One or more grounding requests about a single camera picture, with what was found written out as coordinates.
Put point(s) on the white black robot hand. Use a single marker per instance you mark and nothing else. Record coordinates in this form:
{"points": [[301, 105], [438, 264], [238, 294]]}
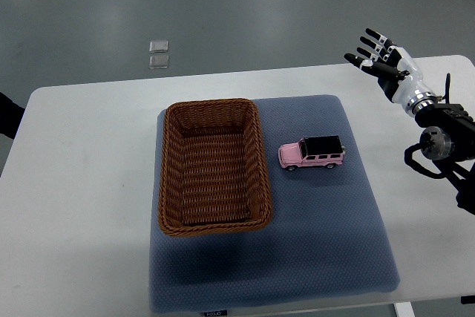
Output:
{"points": [[397, 73]]}

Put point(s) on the pink toy car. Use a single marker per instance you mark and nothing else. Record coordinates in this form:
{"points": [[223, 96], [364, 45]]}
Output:
{"points": [[310, 152]]}

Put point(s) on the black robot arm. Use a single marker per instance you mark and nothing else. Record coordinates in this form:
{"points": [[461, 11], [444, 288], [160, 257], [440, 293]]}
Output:
{"points": [[447, 140]]}

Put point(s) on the brown wicker basket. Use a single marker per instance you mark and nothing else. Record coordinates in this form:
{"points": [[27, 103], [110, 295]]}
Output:
{"points": [[213, 172]]}

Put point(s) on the blue grey cushion mat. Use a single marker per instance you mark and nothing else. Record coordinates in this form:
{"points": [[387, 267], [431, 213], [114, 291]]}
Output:
{"points": [[326, 238]]}

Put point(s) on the white table leg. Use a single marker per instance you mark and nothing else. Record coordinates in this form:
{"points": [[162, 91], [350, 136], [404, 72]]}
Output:
{"points": [[404, 309]]}

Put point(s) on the lower floor socket plate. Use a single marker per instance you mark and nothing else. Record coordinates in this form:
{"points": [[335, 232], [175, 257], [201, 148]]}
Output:
{"points": [[158, 61]]}

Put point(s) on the floor socket plate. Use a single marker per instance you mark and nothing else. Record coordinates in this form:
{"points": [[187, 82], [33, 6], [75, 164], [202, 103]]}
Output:
{"points": [[158, 46], [158, 61]]}

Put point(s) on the upper floor socket plate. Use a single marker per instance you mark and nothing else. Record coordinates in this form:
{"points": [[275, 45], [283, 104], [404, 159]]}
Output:
{"points": [[158, 46]]}

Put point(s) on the black object at left edge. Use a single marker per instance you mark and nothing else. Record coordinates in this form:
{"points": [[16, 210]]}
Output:
{"points": [[11, 116]]}

